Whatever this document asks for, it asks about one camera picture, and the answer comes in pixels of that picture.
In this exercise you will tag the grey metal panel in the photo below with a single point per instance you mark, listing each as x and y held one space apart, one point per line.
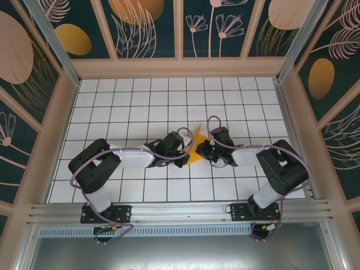
180 253

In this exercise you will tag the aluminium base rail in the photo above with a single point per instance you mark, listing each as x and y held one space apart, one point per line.
180 211

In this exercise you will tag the aluminium corner post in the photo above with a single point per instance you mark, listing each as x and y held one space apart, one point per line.
55 42
299 42

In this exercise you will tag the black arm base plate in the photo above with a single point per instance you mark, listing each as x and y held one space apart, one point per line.
237 212
123 212

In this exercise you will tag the aluminium frame leg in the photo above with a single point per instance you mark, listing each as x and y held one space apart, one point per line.
28 247
333 247

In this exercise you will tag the aluminium side rail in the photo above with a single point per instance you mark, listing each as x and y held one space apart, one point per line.
286 112

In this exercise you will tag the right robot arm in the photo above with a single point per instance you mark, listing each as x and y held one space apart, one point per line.
247 156

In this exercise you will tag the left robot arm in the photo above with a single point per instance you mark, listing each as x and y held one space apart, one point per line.
132 156

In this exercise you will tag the controller board with yellow connector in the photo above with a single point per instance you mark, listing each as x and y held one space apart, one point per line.
270 226
114 226

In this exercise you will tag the yellow paper sheet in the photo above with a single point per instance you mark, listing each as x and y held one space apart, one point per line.
194 157

